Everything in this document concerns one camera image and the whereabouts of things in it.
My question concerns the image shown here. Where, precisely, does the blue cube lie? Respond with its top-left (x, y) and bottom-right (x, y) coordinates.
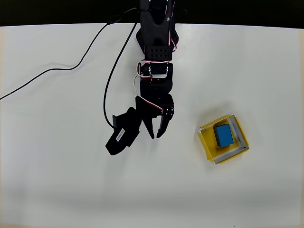
top-left (213, 123), bottom-right (235, 148)

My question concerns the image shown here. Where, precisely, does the yellow square tray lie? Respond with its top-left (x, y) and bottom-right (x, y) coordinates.
top-left (196, 114), bottom-right (250, 166)

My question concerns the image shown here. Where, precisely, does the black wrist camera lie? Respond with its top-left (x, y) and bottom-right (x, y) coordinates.
top-left (105, 106), bottom-right (143, 156)

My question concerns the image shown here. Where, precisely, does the black camera cable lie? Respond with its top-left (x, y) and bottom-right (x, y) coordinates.
top-left (0, 7), bottom-right (143, 130)

